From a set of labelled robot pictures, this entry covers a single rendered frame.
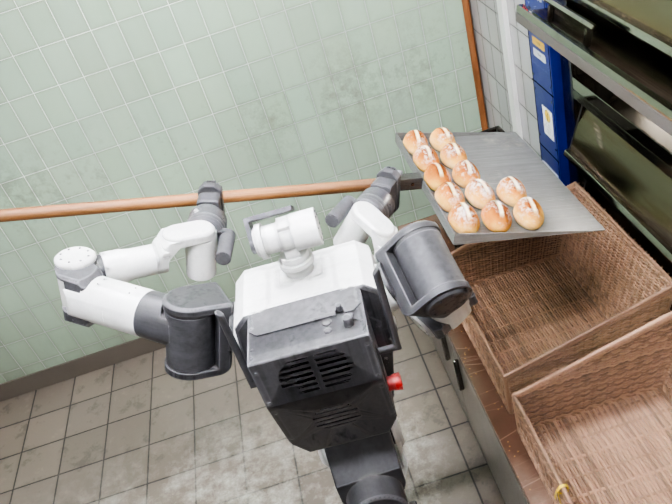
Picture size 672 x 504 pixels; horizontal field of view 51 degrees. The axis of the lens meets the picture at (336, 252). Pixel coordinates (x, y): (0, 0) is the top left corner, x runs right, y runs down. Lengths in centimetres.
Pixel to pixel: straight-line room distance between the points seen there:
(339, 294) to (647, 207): 103
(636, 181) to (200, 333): 123
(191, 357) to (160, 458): 182
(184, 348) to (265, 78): 178
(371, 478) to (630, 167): 111
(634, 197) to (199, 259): 114
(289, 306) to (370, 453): 35
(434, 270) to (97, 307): 61
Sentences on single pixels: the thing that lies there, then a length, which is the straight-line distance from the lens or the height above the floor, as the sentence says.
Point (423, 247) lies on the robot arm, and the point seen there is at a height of 141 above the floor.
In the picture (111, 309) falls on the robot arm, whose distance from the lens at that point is 136.
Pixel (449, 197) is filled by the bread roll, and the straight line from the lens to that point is 169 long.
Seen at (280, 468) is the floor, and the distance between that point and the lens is 283.
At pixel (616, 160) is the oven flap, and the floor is 102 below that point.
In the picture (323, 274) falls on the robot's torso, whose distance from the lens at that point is 124.
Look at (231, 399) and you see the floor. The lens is 316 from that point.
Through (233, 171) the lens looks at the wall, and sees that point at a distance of 306.
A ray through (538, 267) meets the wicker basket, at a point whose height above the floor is 59.
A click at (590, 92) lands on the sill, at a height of 117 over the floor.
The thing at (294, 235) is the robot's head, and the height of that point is 150.
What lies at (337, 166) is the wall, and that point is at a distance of 311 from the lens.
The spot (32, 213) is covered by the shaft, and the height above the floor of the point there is 144.
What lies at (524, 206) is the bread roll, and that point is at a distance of 168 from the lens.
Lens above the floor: 215
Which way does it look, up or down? 35 degrees down
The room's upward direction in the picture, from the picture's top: 18 degrees counter-clockwise
